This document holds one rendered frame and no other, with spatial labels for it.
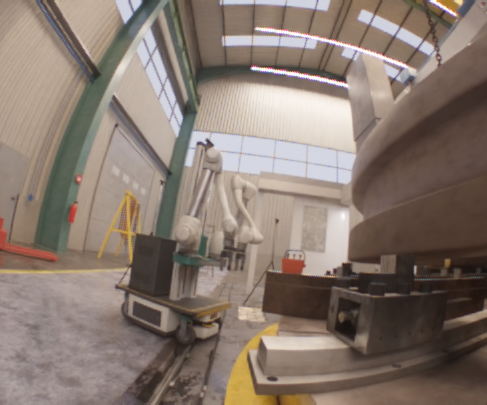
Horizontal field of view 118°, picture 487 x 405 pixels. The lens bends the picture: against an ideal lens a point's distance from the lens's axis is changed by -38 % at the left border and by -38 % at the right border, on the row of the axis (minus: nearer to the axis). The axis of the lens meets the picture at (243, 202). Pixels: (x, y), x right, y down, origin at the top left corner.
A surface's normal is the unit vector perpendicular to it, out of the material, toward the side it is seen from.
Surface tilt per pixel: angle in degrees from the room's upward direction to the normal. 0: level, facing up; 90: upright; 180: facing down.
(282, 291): 90
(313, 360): 72
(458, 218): 90
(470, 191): 90
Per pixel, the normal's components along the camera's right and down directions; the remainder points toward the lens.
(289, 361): 0.11, -0.51
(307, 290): -0.31, -0.26
